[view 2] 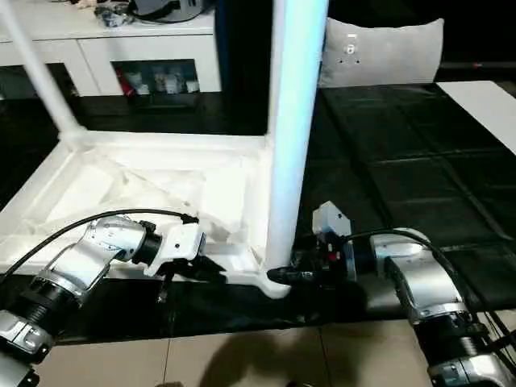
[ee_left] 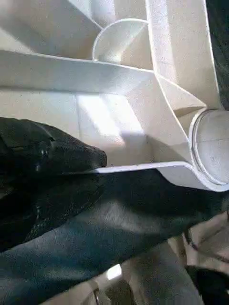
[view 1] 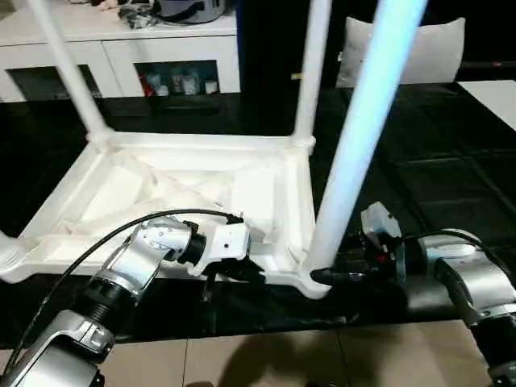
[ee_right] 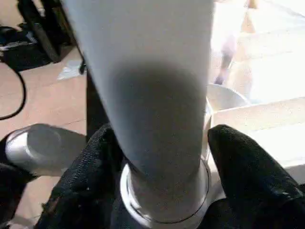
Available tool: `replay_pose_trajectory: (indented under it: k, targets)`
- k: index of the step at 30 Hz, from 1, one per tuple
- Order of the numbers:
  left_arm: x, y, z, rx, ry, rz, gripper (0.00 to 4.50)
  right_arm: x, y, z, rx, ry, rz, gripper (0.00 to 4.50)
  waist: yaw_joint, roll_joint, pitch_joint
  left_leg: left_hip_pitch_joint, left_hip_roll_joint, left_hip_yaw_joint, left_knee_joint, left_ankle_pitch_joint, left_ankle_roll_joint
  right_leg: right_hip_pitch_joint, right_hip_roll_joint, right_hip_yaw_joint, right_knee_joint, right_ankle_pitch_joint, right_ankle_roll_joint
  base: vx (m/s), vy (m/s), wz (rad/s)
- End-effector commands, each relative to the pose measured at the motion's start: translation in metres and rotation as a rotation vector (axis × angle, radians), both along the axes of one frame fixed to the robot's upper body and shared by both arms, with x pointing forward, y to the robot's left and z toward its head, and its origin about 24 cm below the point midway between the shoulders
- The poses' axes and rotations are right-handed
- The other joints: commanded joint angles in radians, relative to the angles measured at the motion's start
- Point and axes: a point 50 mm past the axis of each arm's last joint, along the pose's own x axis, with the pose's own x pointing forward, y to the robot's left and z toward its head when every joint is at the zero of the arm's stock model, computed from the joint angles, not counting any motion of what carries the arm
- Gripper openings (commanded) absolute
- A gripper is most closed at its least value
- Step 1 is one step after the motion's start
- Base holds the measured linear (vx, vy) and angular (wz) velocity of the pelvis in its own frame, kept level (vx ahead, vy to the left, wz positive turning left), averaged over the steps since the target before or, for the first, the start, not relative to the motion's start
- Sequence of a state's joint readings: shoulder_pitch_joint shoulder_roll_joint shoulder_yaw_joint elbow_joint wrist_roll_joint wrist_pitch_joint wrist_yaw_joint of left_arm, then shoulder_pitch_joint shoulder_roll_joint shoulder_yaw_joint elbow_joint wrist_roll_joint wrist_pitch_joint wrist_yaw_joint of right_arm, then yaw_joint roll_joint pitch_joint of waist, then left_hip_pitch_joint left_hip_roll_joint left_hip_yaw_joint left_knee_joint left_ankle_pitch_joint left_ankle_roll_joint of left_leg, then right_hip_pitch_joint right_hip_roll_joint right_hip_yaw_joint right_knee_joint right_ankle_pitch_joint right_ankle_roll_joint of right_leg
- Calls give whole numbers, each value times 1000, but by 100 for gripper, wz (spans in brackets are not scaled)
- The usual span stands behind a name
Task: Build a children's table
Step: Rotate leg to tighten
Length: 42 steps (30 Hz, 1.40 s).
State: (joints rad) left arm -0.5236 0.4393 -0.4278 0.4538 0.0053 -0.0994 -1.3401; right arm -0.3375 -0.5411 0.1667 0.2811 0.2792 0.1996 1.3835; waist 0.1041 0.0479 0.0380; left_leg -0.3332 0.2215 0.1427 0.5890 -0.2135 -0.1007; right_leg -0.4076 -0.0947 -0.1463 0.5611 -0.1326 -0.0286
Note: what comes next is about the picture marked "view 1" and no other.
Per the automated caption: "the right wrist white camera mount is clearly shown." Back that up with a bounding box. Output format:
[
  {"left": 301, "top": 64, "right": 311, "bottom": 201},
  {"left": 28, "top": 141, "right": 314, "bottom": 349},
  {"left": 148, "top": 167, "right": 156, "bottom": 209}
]
[{"left": 360, "top": 202, "right": 405, "bottom": 280}]

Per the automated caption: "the black rail with red mark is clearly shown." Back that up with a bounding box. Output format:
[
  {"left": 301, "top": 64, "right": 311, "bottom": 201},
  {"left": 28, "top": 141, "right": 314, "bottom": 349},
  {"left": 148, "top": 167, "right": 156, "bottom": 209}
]
[{"left": 461, "top": 60, "right": 516, "bottom": 69}]

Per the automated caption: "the black tangled item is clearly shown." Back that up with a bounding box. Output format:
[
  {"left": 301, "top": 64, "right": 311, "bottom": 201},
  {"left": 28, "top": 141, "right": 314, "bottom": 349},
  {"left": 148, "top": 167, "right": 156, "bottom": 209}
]
[{"left": 118, "top": 6, "right": 157, "bottom": 30}]

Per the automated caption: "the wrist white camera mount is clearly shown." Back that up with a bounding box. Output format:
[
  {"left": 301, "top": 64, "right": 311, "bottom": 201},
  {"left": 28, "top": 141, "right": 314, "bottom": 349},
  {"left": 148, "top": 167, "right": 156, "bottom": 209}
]
[
  {"left": 188, "top": 220, "right": 254, "bottom": 278},
  {"left": 360, "top": 202, "right": 405, "bottom": 280}
]

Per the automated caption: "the grey pillow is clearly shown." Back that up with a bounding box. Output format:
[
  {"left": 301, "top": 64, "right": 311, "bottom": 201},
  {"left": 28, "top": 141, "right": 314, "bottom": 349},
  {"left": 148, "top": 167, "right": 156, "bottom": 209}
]
[{"left": 336, "top": 16, "right": 467, "bottom": 89}]

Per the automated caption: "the white sideboard with glass doors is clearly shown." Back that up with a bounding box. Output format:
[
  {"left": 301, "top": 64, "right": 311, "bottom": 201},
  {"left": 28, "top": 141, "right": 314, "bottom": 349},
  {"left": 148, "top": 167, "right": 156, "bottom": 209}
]
[{"left": 0, "top": 0, "right": 242, "bottom": 102}]

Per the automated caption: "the white flat board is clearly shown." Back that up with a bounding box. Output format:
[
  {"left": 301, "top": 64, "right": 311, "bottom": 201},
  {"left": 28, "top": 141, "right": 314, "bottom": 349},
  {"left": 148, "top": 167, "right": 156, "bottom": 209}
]
[{"left": 459, "top": 80, "right": 516, "bottom": 133}]

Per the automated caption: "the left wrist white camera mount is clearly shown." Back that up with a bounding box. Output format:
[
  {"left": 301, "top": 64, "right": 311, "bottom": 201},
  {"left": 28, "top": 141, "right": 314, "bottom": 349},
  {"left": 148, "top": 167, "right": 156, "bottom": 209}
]
[{"left": 188, "top": 220, "right": 254, "bottom": 278}]

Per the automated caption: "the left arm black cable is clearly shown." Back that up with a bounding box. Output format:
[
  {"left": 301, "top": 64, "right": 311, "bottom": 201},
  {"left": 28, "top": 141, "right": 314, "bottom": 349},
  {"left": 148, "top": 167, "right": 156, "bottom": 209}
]
[{"left": 7, "top": 208, "right": 245, "bottom": 366}]

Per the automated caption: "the white plastic table top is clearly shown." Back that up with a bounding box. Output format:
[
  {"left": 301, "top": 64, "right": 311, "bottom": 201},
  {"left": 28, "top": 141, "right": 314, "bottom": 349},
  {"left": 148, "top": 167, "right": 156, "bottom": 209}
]
[{"left": 0, "top": 132, "right": 335, "bottom": 302}]

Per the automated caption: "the black cabinet with orange label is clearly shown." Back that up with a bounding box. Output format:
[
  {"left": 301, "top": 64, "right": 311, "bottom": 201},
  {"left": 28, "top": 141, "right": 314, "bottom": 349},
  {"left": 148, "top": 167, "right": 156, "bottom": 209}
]
[{"left": 237, "top": 0, "right": 380, "bottom": 96}]

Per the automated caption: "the black work surface mat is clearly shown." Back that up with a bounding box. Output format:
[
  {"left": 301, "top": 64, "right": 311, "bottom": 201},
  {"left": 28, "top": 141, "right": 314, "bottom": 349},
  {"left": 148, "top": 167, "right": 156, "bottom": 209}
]
[{"left": 0, "top": 82, "right": 516, "bottom": 350}]

